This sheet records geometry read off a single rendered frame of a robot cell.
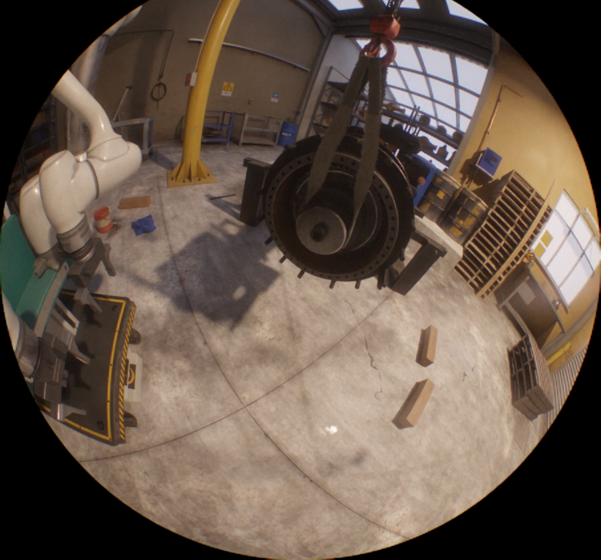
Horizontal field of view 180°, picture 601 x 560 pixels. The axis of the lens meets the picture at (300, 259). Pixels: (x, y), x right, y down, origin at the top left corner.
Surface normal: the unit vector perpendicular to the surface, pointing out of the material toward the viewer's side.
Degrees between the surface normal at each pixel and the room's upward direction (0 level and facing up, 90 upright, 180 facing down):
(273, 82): 90
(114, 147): 61
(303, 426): 0
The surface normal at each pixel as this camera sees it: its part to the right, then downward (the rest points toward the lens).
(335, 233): -0.39, 0.53
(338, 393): 0.28, -0.71
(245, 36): 0.61, 0.65
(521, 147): -0.74, 0.26
